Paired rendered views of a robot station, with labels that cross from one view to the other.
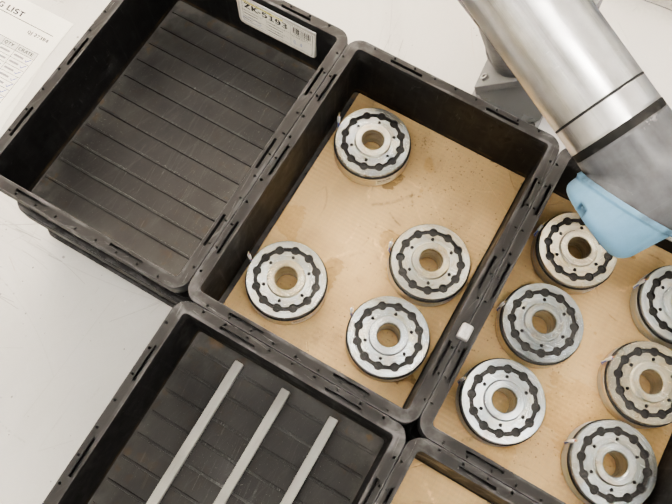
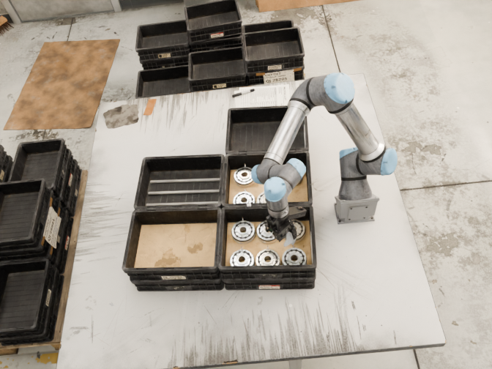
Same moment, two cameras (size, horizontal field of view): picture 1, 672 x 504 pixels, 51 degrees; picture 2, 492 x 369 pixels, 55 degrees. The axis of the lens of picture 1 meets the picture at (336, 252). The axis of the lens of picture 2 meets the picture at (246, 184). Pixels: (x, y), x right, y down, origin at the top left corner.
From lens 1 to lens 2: 156 cm
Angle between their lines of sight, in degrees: 34
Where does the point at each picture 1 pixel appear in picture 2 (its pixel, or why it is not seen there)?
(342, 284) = (252, 189)
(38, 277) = (222, 142)
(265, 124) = not seen: hidden behind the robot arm
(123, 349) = not seen: hidden behind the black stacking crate
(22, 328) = (208, 146)
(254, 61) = (298, 143)
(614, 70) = (274, 150)
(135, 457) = (189, 173)
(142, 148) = (259, 135)
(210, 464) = (196, 187)
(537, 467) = (233, 249)
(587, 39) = (277, 144)
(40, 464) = not seen: hidden behind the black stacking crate
